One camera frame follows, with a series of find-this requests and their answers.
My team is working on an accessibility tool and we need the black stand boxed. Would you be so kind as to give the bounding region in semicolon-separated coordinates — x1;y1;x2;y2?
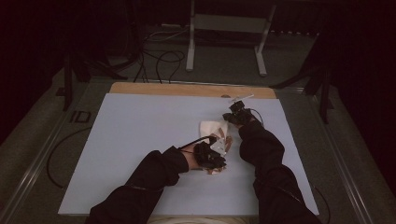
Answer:
61;50;129;112
270;31;334;125

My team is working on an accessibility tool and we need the light blue mat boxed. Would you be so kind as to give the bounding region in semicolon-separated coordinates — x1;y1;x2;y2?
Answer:
58;92;320;217

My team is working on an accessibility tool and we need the left hand-held gripper black cable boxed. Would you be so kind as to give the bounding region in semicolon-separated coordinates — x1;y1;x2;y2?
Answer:
177;135;217;154

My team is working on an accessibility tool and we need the aluminium rail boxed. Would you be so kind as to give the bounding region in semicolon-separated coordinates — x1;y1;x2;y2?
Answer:
306;92;376;224
0;81;92;224

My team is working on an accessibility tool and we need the white power strip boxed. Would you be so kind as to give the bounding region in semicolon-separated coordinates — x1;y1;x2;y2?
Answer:
161;22;184;30

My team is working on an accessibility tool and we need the white cable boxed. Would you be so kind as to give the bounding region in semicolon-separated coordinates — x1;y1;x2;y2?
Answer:
144;26;191;43

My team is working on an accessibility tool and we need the right hand-held gripper black cable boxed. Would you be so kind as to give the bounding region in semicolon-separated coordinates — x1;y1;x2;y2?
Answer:
247;107;266;128

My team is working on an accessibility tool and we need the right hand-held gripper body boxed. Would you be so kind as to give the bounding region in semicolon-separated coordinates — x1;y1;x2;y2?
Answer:
228;93;255;126

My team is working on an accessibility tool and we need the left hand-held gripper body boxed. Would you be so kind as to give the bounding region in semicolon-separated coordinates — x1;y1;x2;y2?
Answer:
193;136;229;171

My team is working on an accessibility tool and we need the black floor cable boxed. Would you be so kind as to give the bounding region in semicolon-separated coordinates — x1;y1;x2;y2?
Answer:
46;125;93;189
312;185;332;218

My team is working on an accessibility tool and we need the white metal stand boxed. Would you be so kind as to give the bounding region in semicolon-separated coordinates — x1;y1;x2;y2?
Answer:
185;0;277;77

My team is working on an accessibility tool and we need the person's left hand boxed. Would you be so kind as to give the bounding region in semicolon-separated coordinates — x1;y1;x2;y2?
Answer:
184;150;201;172

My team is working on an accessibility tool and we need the cream baby bodysuit brown trim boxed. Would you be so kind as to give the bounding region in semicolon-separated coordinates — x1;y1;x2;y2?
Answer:
199;119;234;175

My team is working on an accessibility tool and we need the looped black cable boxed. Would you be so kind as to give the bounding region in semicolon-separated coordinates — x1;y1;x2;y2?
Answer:
154;50;187;85

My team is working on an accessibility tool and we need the hand-held gripper black cable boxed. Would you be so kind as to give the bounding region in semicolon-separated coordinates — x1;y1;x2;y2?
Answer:
177;135;217;154
247;107;266;128

